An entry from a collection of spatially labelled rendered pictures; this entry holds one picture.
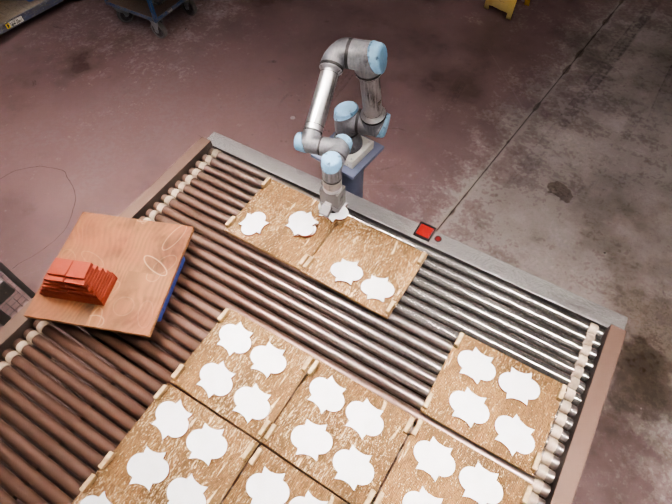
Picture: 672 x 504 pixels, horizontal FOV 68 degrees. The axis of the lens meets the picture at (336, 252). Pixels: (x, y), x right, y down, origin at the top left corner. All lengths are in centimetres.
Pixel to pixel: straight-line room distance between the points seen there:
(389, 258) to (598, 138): 257
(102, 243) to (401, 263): 124
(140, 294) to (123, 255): 21
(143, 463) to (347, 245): 112
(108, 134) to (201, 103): 76
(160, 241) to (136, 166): 191
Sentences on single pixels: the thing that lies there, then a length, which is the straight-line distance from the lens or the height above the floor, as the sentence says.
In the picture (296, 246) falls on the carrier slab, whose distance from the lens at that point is 216.
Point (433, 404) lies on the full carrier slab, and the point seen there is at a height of 94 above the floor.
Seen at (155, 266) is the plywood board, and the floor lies 104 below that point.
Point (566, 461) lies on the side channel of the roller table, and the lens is 193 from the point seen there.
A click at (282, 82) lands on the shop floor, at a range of 446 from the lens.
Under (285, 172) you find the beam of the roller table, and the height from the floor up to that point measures 91.
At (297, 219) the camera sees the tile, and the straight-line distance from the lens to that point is 221.
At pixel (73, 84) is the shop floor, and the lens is 500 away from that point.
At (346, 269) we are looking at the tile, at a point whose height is 95.
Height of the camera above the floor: 272
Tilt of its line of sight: 57 degrees down
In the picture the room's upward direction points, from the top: 2 degrees counter-clockwise
